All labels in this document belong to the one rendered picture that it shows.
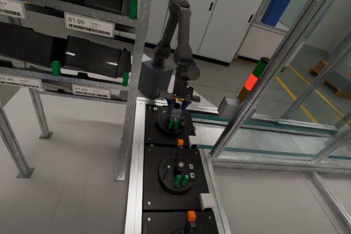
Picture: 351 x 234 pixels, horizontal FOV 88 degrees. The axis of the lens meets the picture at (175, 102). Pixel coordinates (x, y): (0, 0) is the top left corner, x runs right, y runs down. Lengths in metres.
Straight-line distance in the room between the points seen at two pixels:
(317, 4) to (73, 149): 0.93
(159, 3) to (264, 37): 2.53
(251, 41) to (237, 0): 1.26
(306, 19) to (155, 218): 0.68
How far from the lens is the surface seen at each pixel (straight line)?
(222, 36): 3.95
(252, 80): 0.64
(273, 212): 1.01
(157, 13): 3.68
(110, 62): 0.49
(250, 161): 0.96
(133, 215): 0.67
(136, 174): 0.72
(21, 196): 0.84
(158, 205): 0.67
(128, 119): 0.54
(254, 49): 4.89
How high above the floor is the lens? 1.58
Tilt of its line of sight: 38 degrees down
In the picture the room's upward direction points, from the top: 19 degrees clockwise
